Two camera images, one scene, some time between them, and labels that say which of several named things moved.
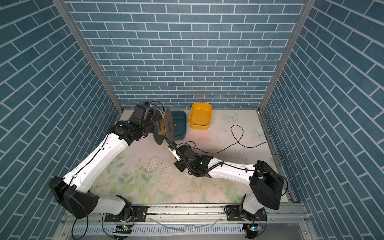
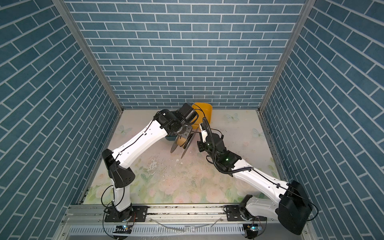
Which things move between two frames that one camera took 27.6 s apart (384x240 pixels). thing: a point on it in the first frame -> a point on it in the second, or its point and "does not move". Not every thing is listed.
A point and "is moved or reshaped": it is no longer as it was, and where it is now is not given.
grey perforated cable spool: [167, 125] is moved or reshaped
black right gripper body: [181, 164] -> [203, 146]
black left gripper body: [154, 126] -> [182, 130]
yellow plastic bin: [200, 115] does not move
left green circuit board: [123, 229] does not move
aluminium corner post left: [68, 18] does not move
